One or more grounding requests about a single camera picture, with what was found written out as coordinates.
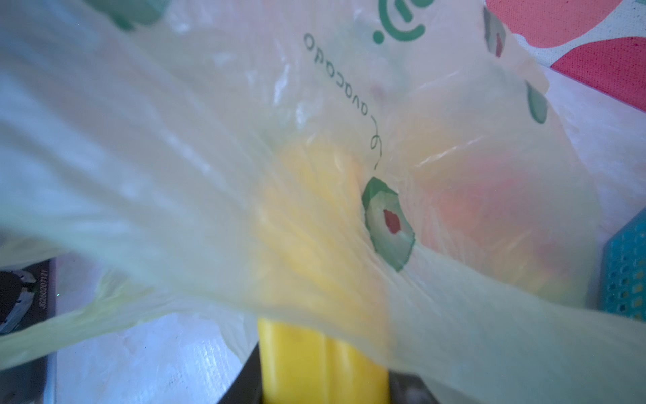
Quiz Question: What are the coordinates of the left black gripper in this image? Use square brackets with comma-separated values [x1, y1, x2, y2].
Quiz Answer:
[1, 259, 56, 403]

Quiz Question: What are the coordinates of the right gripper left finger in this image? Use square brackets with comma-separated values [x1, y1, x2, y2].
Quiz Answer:
[218, 344, 262, 404]

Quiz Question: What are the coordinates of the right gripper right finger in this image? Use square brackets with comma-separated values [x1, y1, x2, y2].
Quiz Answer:
[389, 371, 439, 404]

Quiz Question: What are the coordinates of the yellow banana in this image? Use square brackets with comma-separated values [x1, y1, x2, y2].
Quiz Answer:
[258, 319, 390, 404]

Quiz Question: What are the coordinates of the yellow plastic bag with fruit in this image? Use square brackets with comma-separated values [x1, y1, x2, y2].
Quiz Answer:
[1, 1, 645, 403]

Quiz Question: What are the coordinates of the turquoise plastic basket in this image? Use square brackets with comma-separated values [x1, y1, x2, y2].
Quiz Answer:
[599, 210, 646, 322]

